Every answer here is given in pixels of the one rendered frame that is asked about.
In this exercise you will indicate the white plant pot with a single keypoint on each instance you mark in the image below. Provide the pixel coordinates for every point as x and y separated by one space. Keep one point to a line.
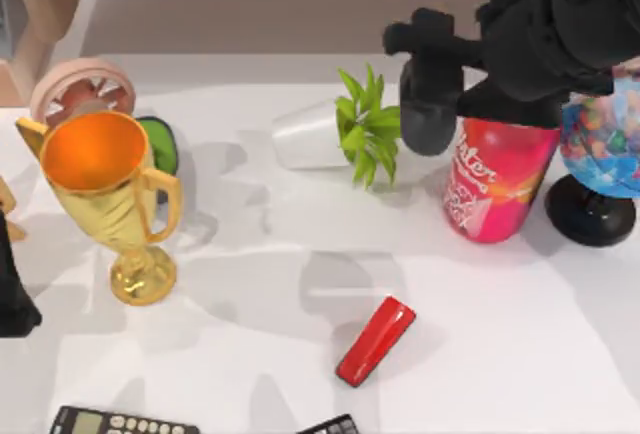
305 136

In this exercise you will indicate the globe with black base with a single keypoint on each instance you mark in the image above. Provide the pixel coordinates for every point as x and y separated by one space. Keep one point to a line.
600 144

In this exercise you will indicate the green and black object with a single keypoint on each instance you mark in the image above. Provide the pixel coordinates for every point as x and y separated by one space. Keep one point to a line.
161 146

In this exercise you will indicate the pink can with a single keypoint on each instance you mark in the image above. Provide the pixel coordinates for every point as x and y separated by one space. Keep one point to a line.
492 189

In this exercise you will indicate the gold trophy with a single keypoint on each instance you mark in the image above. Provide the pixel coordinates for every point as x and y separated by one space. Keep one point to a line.
100 204

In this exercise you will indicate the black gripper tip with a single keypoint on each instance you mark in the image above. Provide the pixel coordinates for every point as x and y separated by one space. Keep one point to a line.
15 294

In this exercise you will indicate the red stapler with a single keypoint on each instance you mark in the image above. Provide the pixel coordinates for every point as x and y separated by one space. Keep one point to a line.
375 341

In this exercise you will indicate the pink round fan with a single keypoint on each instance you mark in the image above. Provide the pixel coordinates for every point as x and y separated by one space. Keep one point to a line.
50 89

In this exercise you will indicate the green plant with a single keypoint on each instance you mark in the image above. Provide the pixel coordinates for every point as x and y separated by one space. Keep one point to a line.
367 129

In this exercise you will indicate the large black calculator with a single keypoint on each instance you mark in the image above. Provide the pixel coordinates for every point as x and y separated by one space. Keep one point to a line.
115 424

